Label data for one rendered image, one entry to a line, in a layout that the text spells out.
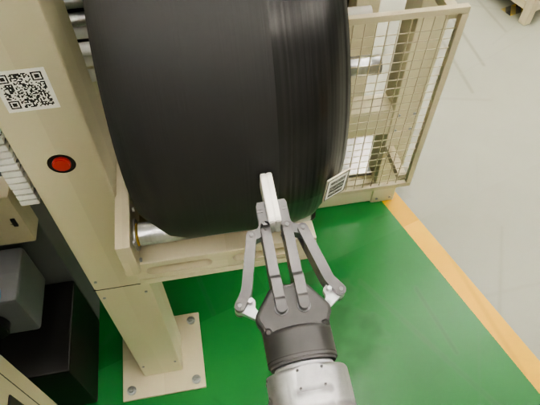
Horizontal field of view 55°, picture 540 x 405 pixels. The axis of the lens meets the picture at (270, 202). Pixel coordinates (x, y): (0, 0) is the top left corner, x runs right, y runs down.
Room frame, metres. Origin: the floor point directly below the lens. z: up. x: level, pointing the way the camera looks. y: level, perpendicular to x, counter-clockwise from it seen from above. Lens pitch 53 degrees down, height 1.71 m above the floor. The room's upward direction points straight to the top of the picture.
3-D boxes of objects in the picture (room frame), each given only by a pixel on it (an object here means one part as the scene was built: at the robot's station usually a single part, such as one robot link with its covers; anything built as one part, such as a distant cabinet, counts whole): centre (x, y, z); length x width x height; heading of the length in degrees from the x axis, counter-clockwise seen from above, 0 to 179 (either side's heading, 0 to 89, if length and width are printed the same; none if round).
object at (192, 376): (0.64, 0.36, 0.01); 0.27 x 0.27 x 0.02; 10
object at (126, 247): (0.67, 0.29, 0.90); 0.40 x 0.03 x 0.10; 10
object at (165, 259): (0.57, 0.09, 0.83); 0.36 x 0.09 x 0.06; 100
